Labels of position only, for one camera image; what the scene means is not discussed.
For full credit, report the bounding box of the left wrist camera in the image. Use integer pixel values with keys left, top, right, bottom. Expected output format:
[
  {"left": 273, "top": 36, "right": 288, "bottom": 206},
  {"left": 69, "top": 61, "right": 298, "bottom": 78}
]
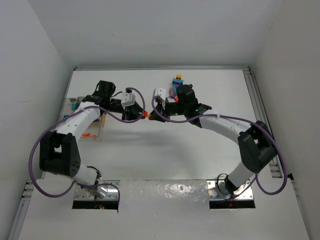
[{"left": 120, "top": 92, "right": 136, "bottom": 109}]

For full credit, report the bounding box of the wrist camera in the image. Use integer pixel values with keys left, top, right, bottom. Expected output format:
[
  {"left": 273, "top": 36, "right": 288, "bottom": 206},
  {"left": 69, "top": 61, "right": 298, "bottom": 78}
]
[
  {"left": 153, "top": 88, "right": 167, "bottom": 108},
  {"left": 120, "top": 92, "right": 136, "bottom": 109}
]

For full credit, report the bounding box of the clear container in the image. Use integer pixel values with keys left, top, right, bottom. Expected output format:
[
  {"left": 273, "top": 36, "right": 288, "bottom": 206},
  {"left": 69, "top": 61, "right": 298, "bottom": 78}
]
[{"left": 55, "top": 101, "right": 101, "bottom": 141}]

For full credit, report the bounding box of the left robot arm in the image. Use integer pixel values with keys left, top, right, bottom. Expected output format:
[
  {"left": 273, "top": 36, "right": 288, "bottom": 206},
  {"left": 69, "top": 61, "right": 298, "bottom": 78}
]
[{"left": 39, "top": 80, "right": 146, "bottom": 186}]

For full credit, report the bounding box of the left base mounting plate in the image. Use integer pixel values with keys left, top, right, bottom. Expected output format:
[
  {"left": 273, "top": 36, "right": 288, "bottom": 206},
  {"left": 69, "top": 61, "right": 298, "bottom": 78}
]
[{"left": 74, "top": 180, "right": 120, "bottom": 201}]

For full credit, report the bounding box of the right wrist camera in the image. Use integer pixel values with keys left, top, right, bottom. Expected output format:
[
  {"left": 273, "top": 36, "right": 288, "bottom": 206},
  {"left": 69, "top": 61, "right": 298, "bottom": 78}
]
[{"left": 153, "top": 88, "right": 167, "bottom": 108}]

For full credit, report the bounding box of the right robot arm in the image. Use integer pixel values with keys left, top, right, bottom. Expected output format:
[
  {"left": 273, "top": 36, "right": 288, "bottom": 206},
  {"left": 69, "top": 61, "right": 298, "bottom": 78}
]
[{"left": 149, "top": 84, "right": 278, "bottom": 195}]

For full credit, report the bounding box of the base mounting plate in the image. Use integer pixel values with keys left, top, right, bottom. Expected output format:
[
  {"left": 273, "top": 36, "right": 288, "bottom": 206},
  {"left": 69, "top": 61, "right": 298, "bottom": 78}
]
[
  {"left": 207, "top": 179, "right": 255, "bottom": 201},
  {"left": 74, "top": 180, "right": 120, "bottom": 201}
]

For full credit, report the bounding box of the yellow teal purple lego stack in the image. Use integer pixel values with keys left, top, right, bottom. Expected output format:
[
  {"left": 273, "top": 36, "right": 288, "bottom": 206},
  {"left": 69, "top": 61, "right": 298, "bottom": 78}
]
[{"left": 172, "top": 74, "right": 184, "bottom": 87}]

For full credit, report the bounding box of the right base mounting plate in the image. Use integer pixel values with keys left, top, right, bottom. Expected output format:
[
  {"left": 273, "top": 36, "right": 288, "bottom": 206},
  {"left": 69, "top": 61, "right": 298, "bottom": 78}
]
[{"left": 207, "top": 179, "right": 255, "bottom": 201}]

